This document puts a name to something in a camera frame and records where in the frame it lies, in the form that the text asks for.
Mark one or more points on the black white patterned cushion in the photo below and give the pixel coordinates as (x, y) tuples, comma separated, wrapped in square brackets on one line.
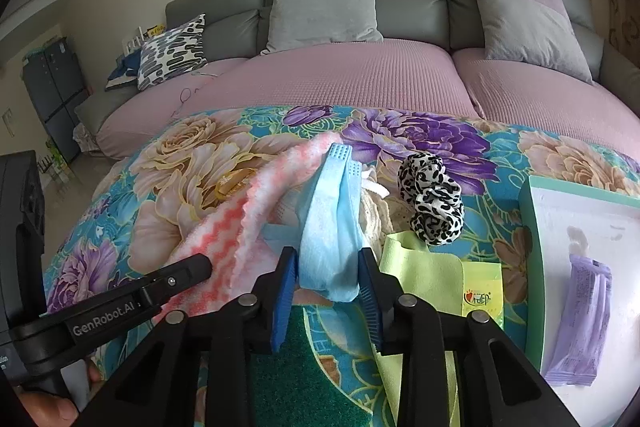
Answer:
[(172, 54)]

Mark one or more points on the floral blanket table cover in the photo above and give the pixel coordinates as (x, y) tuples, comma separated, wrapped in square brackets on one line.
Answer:
[(198, 180)]

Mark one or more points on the books beside sofa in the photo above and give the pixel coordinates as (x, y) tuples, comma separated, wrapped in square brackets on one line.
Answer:
[(127, 65)]

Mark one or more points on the pink white zigzag towel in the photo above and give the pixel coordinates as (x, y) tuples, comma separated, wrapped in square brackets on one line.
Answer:
[(229, 237)]

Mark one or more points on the person's hand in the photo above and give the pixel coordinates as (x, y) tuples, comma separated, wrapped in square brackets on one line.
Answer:
[(50, 410)]

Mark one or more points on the grey purple cushion right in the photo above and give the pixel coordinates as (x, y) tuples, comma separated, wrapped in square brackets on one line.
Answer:
[(534, 32)]

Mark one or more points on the green tissue pack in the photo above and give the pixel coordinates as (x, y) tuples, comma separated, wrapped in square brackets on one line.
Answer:
[(482, 289)]

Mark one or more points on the cream lace scrunchie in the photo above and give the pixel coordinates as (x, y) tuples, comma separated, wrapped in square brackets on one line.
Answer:
[(374, 214)]

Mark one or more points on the blue face mask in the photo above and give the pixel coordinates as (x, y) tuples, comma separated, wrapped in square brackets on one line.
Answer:
[(327, 235)]

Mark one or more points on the dark cabinet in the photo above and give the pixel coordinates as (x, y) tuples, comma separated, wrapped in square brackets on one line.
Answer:
[(56, 86)]

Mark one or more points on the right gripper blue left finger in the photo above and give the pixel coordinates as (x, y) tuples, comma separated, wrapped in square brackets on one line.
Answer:
[(285, 278)]

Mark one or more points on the purple wipes packet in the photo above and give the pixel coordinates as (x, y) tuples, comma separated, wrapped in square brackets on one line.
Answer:
[(583, 326)]

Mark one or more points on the grey sofa with pink cover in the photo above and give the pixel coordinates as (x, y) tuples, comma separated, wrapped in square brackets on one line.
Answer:
[(430, 58)]

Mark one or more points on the leopard print scrunchie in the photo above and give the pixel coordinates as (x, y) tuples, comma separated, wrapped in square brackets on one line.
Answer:
[(434, 198)]

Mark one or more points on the light green cloth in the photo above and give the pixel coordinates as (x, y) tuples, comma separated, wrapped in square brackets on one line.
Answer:
[(435, 278)]

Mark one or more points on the beige patterned curtain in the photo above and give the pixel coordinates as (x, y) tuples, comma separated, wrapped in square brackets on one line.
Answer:
[(624, 31)]

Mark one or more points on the teal white shallow tray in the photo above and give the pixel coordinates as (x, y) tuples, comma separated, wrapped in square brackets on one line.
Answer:
[(566, 219)]

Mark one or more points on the grey cushion left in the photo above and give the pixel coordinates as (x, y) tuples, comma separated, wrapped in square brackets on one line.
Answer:
[(298, 24)]

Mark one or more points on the yellow green sponge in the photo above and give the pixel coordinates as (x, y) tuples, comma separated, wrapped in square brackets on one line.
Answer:
[(291, 387)]

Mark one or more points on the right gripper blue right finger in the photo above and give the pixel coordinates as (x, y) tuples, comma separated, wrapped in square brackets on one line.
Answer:
[(370, 296)]

